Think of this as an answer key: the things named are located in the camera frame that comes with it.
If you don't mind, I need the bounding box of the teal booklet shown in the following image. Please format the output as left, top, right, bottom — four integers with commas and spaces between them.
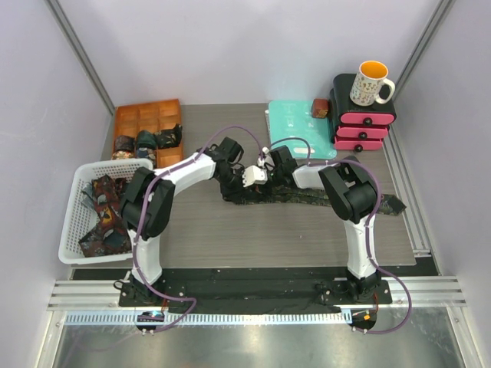
266, 100, 337, 159

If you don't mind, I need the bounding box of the floral mug orange inside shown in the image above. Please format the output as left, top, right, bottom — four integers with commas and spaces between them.
349, 61, 396, 107

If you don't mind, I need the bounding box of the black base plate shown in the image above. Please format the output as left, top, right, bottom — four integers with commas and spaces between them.
119, 267, 393, 314

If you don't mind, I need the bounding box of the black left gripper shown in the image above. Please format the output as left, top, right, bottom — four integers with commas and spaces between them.
216, 167, 253, 204

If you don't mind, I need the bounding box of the orange wooden compartment tray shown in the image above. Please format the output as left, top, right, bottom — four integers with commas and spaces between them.
112, 99, 182, 153

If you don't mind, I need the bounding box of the small brown box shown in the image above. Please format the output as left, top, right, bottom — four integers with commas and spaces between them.
311, 98, 329, 119

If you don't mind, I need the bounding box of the red patterned tie in basket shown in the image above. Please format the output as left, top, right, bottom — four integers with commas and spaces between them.
78, 175, 131, 258

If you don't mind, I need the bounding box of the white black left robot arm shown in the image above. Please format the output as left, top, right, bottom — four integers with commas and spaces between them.
120, 137, 244, 306

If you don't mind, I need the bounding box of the white plastic basket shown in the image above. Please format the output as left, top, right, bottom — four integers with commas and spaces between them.
58, 159, 153, 265

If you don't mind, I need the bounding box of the rolled gold floral tie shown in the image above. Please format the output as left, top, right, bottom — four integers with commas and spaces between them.
111, 150, 134, 160

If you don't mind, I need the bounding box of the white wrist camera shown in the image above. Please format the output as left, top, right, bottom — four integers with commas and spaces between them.
257, 147, 275, 170
242, 165, 268, 188

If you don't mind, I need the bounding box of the rolled dark green tie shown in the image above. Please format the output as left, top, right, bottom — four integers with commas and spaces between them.
135, 130, 158, 150

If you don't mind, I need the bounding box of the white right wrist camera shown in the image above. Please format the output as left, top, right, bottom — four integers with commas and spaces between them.
257, 147, 275, 170

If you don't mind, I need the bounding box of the black pink drawer organizer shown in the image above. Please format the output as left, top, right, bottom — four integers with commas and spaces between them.
328, 74, 397, 153

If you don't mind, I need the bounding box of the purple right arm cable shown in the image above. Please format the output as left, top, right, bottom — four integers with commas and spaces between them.
264, 137, 414, 337

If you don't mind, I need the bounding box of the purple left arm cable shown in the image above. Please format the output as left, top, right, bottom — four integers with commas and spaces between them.
132, 125, 269, 338

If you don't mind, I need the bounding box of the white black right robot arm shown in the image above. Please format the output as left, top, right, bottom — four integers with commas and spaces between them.
269, 146, 381, 303

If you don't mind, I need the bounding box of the rolled brown tie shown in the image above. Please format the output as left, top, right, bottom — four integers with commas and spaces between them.
114, 135, 135, 152

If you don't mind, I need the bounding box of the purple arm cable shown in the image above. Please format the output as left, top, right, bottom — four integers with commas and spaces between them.
132, 125, 269, 338
264, 137, 414, 337

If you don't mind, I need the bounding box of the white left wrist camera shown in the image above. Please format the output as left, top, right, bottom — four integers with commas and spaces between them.
242, 165, 268, 188

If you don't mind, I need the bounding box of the dark floral patterned tie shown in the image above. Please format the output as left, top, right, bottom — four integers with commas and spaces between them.
224, 183, 407, 218

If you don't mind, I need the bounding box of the rolled navy dotted tie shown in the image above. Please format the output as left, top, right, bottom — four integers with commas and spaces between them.
135, 147, 157, 169

